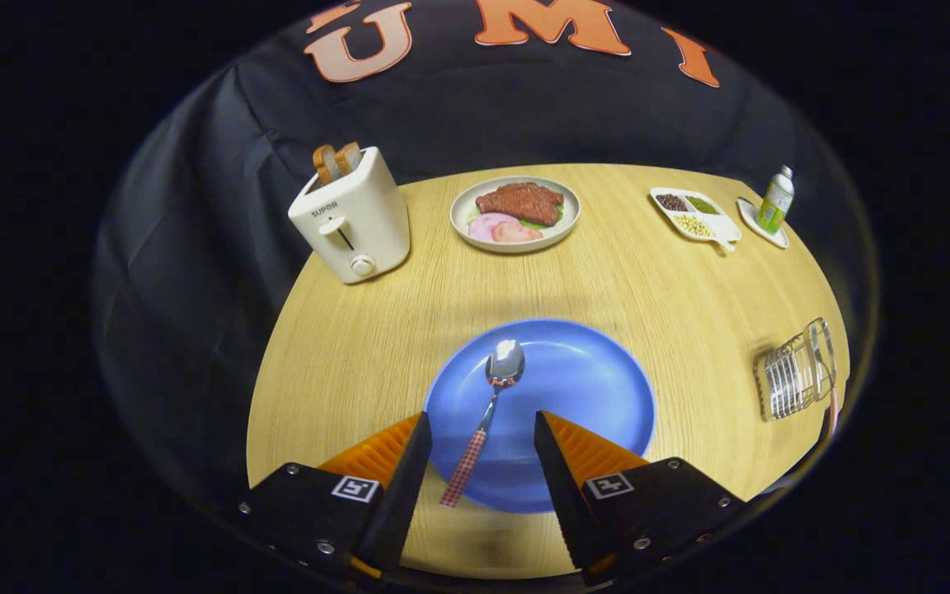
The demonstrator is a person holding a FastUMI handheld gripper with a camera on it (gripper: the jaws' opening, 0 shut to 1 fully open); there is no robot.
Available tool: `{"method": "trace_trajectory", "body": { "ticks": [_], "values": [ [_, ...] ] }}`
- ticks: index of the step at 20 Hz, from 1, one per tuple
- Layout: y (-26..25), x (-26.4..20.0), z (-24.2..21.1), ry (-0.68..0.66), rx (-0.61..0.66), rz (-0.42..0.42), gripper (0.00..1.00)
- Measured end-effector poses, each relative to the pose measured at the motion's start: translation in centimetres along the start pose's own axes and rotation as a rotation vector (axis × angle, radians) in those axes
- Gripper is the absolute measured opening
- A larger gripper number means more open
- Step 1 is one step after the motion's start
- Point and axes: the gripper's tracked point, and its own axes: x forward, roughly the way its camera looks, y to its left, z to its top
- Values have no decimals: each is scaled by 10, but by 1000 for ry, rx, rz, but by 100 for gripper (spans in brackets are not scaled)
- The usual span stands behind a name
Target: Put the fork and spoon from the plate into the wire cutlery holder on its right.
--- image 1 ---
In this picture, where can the white divided dish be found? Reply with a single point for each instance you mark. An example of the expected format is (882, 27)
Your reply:
(722, 227)

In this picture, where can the small white square saucer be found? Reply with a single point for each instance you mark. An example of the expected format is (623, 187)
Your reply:
(751, 216)

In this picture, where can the pile of dark red beans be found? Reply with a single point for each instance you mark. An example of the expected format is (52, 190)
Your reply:
(671, 202)

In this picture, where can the pile of yellow beans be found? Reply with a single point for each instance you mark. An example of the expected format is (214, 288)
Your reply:
(692, 224)

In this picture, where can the white toaster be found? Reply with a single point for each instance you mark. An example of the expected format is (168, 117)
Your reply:
(368, 223)

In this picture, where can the blue plate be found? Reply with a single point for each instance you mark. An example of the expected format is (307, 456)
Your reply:
(582, 379)

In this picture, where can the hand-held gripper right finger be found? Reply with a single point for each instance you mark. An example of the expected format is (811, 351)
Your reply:
(562, 495)

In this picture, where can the brown steak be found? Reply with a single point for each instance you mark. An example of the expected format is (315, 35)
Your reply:
(520, 202)

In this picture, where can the toasted bread slice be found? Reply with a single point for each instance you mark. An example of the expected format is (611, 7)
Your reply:
(324, 163)
(350, 157)

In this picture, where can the green lettuce leaf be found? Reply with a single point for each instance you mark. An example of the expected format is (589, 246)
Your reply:
(537, 223)

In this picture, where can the silver bottle with green label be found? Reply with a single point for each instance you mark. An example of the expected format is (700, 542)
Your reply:
(774, 206)

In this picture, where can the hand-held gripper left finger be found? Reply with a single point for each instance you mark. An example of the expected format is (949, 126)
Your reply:
(397, 495)

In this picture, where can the round white food plate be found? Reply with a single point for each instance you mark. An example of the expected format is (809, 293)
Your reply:
(463, 210)

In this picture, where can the pile of green beans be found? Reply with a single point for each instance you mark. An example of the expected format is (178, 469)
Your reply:
(702, 204)

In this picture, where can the pink ham slices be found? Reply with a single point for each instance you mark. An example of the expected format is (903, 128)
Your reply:
(496, 228)

